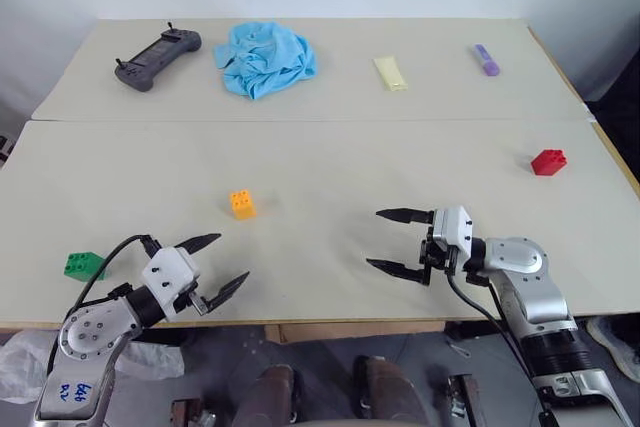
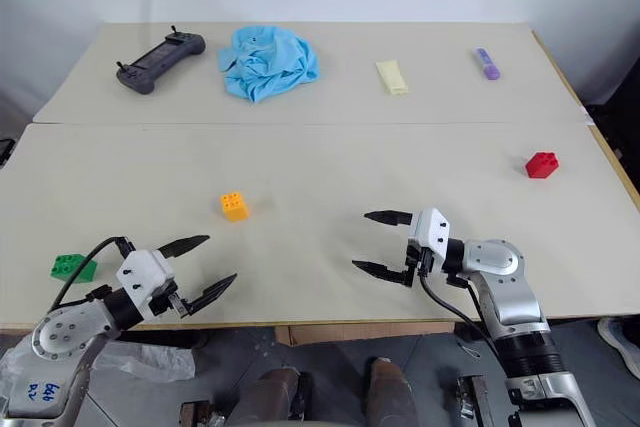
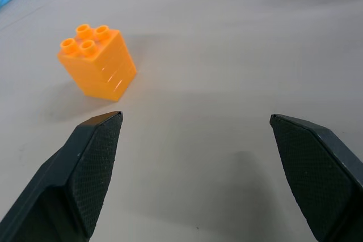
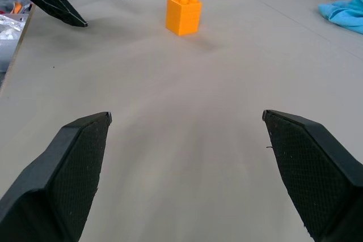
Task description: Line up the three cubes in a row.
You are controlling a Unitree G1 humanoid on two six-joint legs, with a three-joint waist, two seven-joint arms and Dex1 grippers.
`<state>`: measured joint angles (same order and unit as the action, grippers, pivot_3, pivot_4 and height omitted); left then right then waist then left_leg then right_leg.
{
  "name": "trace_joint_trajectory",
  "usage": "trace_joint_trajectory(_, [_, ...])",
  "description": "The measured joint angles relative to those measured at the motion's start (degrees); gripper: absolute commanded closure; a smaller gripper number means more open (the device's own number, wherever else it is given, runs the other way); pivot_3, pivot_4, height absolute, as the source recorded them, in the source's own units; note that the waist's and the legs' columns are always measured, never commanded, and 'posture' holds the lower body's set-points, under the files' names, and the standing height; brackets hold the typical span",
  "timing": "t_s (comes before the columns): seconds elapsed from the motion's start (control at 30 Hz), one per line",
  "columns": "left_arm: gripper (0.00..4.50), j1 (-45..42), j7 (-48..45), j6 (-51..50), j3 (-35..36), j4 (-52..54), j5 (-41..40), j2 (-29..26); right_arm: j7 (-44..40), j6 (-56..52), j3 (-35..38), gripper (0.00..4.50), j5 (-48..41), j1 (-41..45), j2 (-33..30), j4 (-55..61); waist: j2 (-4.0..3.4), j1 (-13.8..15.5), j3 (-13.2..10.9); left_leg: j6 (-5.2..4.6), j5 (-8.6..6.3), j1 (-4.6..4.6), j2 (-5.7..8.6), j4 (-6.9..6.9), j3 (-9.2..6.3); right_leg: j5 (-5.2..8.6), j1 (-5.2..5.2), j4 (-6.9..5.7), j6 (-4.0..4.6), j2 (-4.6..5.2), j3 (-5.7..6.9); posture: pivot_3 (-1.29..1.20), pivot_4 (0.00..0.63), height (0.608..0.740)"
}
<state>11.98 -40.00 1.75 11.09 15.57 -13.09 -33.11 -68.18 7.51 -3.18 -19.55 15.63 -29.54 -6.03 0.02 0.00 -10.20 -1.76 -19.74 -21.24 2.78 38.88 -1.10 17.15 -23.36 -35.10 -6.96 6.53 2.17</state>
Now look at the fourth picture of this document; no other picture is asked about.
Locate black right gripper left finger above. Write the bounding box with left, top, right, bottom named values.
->
left=0, top=111, right=113, bottom=242

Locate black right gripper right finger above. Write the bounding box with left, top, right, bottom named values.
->
left=262, top=109, right=363, bottom=242

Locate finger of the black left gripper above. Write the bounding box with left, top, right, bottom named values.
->
left=15, top=0, right=88, bottom=28

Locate clear plastic storage box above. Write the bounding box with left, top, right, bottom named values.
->
left=0, top=0, right=35, bottom=73

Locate orange toy brick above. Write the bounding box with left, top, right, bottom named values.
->
left=165, top=0, right=202, bottom=37

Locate light blue cloth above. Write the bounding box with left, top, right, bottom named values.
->
left=318, top=0, right=363, bottom=35

